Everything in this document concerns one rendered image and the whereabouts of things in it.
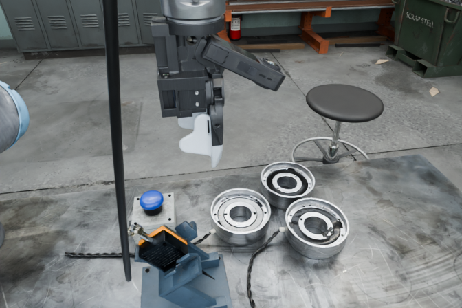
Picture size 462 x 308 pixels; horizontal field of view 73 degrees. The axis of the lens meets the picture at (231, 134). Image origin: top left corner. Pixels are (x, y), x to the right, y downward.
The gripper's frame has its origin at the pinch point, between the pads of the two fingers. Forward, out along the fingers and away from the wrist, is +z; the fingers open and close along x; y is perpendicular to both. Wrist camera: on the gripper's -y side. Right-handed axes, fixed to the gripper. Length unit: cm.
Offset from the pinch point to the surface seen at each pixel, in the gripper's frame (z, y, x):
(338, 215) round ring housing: 13.3, -20.7, 4.8
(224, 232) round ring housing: 13.0, -0.4, 5.4
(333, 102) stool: 35, -59, -72
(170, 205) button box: 11.9, 8.2, -0.9
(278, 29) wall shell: 89, -130, -371
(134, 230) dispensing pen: 1.0, 11.4, 12.9
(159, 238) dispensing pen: 2.9, 8.8, 12.9
